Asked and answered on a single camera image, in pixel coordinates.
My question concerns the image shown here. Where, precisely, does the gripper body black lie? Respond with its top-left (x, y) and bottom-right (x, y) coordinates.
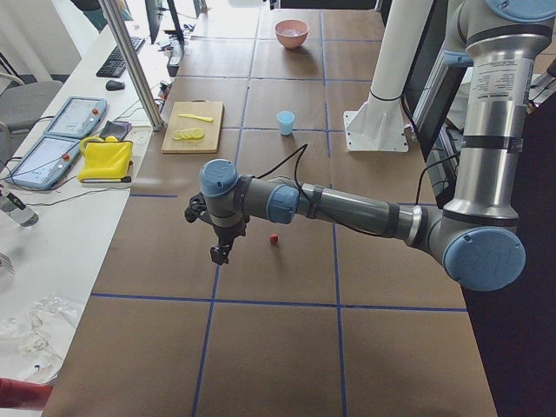
top-left (215, 219), bottom-right (248, 249)

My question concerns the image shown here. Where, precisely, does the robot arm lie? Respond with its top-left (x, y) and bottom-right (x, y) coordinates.
top-left (189, 1), bottom-right (555, 291)

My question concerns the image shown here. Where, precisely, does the light blue cup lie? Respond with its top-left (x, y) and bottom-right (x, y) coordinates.
top-left (276, 110), bottom-right (295, 136)

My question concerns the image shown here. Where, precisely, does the pink bowl of ice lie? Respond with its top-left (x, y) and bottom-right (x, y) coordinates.
top-left (275, 19), bottom-right (309, 50)

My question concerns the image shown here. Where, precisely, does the bamboo cutting board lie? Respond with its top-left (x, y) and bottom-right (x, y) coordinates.
top-left (161, 101), bottom-right (223, 154)

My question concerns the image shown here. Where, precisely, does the yellow plastic knife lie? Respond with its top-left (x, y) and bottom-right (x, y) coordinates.
top-left (178, 113), bottom-right (215, 122)

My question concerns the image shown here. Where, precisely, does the yellow bag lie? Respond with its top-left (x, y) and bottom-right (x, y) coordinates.
top-left (77, 136), bottom-right (133, 183)

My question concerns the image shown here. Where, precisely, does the computer mouse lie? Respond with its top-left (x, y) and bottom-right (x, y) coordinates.
top-left (105, 80), bottom-right (125, 91)

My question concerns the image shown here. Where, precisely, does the teach pendant far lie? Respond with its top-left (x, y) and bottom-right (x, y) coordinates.
top-left (43, 96), bottom-right (108, 139)

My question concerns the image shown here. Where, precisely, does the teach pendant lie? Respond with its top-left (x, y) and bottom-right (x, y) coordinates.
top-left (43, 96), bottom-right (108, 139)
top-left (6, 135), bottom-right (80, 190)

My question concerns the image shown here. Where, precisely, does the teach pendant near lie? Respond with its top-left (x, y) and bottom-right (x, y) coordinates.
top-left (6, 135), bottom-right (80, 190)

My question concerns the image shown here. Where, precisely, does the black keyboard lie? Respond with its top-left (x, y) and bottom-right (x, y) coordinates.
top-left (96, 36), bottom-right (146, 78)

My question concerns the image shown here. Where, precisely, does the clear plastic bag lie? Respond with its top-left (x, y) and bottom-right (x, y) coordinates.
top-left (1, 295), bottom-right (84, 383)

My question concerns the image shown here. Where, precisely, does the water bottle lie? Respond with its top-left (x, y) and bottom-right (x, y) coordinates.
top-left (1, 187), bottom-right (39, 227)

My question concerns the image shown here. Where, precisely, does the seated person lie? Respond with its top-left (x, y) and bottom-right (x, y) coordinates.
top-left (71, 0), bottom-right (133, 32)

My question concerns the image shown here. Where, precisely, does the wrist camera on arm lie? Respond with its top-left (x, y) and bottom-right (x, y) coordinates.
top-left (184, 192), bottom-right (213, 225)

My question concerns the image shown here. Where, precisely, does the aluminium frame post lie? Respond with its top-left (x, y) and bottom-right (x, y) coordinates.
top-left (99, 0), bottom-right (164, 131)

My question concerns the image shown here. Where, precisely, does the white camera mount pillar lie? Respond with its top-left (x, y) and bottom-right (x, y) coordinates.
top-left (344, 0), bottom-right (434, 152)

